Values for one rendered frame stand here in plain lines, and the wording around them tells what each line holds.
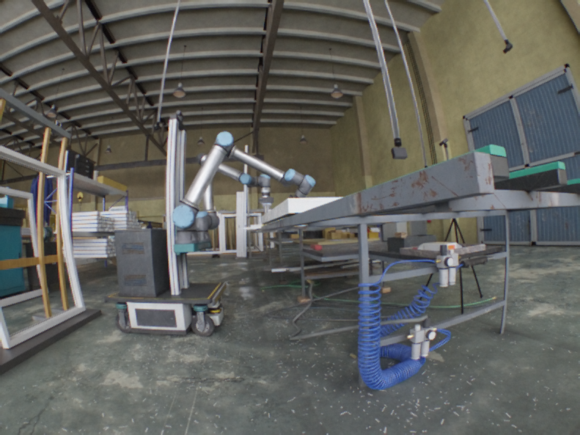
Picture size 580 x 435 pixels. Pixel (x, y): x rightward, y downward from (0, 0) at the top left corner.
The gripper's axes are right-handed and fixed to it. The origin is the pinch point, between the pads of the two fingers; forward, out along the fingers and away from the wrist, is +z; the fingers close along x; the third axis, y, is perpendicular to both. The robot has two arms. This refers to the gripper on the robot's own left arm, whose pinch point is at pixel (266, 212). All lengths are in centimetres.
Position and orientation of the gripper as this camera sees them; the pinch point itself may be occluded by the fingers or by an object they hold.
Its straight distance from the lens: 240.0
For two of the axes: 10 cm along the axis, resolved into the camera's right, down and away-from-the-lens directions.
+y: 1.9, -0.6, -9.8
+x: 9.8, -0.4, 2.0
